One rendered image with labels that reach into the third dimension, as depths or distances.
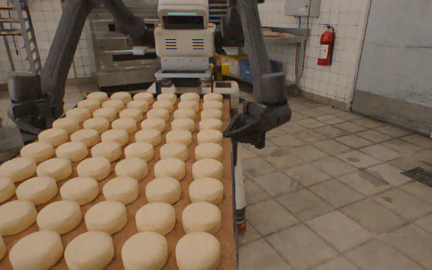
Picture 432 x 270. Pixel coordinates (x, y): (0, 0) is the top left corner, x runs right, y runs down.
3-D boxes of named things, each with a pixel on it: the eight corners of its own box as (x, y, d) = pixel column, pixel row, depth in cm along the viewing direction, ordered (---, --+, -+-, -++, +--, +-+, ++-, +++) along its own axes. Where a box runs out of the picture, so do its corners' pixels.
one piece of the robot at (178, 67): (160, 97, 155) (157, 54, 147) (214, 98, 154) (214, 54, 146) (154, 107, 140) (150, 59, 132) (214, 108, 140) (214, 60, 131)
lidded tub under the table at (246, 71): (238, 76, 503) (238, 60, 493) (261, 73, 524) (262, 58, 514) (252, 80, 472) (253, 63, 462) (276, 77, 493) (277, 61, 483)
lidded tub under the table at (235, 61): (225, 72, 540) (225, 56, 531) (247, 70, 560) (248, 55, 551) (236, 76, 509) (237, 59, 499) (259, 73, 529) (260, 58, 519)
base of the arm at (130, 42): (153, 30, 145) (127, 29, 145) (148, 19, 137) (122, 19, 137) (151, 46, 142) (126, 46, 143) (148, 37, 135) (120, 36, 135)
